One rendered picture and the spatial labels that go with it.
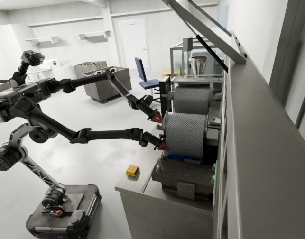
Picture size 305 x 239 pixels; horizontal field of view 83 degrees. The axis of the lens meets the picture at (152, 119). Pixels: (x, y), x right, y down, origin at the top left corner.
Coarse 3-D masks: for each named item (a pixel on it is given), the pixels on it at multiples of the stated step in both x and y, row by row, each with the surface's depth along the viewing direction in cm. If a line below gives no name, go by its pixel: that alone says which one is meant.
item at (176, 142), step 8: (168, 136) 111; (176, 136) 109; (184, 136) 107; (192, 136) 105; (168, 144) 114; (176, 144) 112; (184, 144) 110; (192, 144) 108; (200, 144) 106; (168, 152) 118; (176, 152) 115; (184, 152) 113; (192, 152) 111; (200, 152) 108
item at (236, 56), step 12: (168, 0) 64; (180, 12) 65; (204, 12) 151; (192, 24) 65; (204, 24) 66; (204, 36) 66; (216, 36) 64; (228, 48) 65; (240, 48) 91; (216, 60) 67; (240, 60) 65
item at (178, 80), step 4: (172, 80) 124; (176, 80) 124; (180, 80) 126; (184, 80) 125; (188, 80) 123; (192, 80) 122; (196, 80) 121; (200, 80) 120; (204, 80) 120; (208, 80) 119; (212, 80) 118; (216, 80) 117; (220, 80) 116; (172, 84) 125
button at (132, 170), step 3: (129, 165) 127; (132, 165) 127; (129, 168) 125; (132, 168) 124; (135, 168) 124; (138, 168) 126; (126, 171) 123; (129, 171) 122; (132, 171) 122; (135, 171) 122; (129, 174) 123; (132, 174) 122; (135, 174) 122
